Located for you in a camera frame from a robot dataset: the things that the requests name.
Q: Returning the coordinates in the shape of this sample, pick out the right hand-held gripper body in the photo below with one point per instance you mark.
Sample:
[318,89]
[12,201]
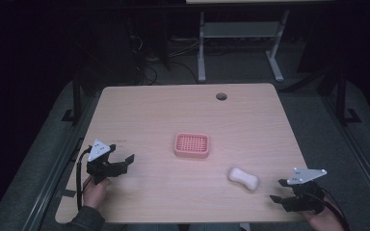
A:
[305,189]

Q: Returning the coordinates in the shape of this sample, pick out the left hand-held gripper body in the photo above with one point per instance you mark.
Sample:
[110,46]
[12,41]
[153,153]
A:
[100,166]

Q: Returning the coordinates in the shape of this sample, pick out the white soap bar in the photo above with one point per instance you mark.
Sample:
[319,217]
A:
[243,178]

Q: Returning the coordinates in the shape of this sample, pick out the pink soap dish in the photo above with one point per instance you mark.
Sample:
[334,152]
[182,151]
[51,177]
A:
[191,145]

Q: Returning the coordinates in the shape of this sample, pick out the person's left hand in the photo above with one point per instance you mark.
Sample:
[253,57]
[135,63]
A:
[93,193]

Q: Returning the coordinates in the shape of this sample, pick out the person's right hand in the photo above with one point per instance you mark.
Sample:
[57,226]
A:
[322,221]

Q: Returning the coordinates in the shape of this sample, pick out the black metal stand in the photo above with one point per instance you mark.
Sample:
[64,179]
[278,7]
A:
[76,96]
[341,96]

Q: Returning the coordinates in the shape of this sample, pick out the white metal desk frame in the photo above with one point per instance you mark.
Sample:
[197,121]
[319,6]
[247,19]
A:
[237,29]

